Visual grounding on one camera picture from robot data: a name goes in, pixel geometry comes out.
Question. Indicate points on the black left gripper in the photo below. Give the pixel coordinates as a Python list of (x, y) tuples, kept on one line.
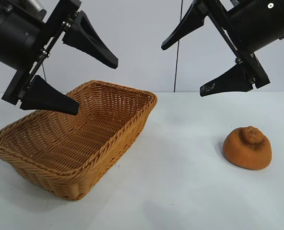
[(15, 40)]

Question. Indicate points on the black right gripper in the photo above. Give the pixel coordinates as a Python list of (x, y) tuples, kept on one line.
[(259, 24)]

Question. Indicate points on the woven wicker basket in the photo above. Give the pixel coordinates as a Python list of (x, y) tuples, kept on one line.
[(96, 134)]

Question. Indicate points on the brown bread bun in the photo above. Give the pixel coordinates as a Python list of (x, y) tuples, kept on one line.
[(242, 153)]

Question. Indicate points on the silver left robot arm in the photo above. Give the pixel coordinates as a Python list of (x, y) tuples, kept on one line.
[(35, 6)]

